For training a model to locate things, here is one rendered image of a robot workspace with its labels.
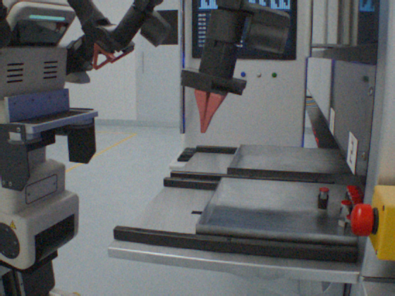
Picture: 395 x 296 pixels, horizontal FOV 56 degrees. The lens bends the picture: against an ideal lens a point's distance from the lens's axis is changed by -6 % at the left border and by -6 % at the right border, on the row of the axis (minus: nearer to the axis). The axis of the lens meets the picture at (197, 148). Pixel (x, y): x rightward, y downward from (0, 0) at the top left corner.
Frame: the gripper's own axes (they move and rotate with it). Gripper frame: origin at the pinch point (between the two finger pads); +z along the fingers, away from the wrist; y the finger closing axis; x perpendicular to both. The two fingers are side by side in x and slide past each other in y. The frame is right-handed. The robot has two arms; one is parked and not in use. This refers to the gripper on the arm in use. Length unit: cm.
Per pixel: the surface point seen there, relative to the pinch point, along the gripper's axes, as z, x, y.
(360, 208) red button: 0.4, -19.4, 23.3
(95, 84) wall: 98, 549, -279
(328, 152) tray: 10, 53, 31
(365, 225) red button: 1.8, -20.7, 24.1
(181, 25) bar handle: -18, 81, -28
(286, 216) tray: 14.8, 7.4, 18.3
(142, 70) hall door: 56, 542, -197
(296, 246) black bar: 12.8, -8.2, 19.4
